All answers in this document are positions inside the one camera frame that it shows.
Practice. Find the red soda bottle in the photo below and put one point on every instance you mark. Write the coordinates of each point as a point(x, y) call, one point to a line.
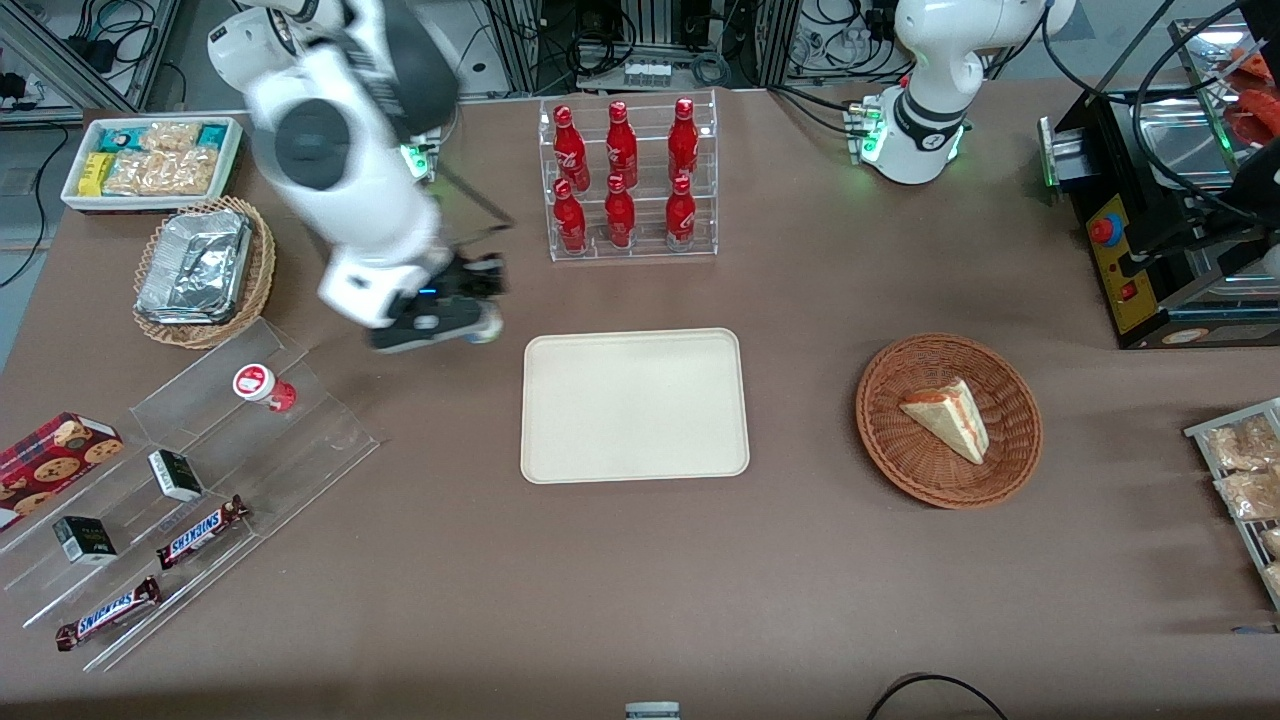
point(681, 215)
point(620, 218)
point(683, 142)
point(621, 148)
point(571, 222)
point(570, 150)

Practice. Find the cream plastic tray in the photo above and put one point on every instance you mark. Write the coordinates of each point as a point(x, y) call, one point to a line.
point(634, 405)

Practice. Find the stacked foil trays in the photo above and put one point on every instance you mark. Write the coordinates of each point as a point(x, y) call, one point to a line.
point(195, 265)

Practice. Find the red plaid cookie box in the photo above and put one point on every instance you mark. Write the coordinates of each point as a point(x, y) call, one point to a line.
point(50, 460)

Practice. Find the large clear cracker bag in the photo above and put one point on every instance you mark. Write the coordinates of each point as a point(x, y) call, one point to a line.
point(165, 172)

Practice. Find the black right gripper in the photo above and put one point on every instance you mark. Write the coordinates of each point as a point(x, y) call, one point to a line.
point(466, 280)

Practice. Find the red emergency stop button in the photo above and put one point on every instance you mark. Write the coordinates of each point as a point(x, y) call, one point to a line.
point(1105, 230)

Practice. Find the brown wicker basket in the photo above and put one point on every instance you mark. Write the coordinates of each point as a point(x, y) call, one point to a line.
point(900, 450)

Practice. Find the red lidded yogurt cup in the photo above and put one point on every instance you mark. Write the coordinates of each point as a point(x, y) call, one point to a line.
point(262, 385)

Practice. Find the yellow snack packet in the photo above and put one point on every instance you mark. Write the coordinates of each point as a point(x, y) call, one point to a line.
point(95, 174)

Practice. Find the small grey device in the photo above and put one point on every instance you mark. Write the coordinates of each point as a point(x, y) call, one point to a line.
point(652, 711)

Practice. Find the clear bag of crackers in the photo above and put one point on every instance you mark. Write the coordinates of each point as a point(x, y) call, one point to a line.
point(1250, 493)
point(1240, 445)

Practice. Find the black machine with yellow panel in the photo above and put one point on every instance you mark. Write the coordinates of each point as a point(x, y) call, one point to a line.
point(1150, 250)

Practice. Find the tan wicker basket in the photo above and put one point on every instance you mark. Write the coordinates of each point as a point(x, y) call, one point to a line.
point(262, 270)

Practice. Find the white snack bin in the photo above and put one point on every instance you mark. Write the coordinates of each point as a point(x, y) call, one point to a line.
point(72, 190)

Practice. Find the white power strip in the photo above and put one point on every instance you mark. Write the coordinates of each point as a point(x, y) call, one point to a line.
point(647, 73)

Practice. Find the snickers bar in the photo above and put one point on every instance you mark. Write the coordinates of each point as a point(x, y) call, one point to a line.
point(105, 613)
point(200, 532)

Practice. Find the small clear cracker bag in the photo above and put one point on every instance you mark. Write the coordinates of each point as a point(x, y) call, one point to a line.
point(170, 136)

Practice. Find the small black box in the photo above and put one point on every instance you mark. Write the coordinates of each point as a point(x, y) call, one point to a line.
point(85, 540)
point(175, 475)

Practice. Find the clear acrylic stepped display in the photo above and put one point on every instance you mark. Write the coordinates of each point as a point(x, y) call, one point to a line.
point(300, 450)

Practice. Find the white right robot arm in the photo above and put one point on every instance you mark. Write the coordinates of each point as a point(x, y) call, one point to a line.
point(350, 190)

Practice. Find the tray of packaged crackers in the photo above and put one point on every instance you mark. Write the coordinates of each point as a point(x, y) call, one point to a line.
point(1200, 432)

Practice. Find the steel tray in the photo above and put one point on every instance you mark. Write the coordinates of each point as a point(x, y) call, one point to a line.
point(1180, 140)

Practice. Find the clear acrylic bottle rack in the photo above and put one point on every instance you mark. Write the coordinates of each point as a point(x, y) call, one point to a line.
point(650, 245)

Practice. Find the wrapped triangle sandwich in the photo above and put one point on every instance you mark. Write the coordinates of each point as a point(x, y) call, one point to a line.
point(950, 418)

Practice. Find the teal snack packet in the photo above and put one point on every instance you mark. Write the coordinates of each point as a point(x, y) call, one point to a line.
point(211, 136)
point(120, 139)

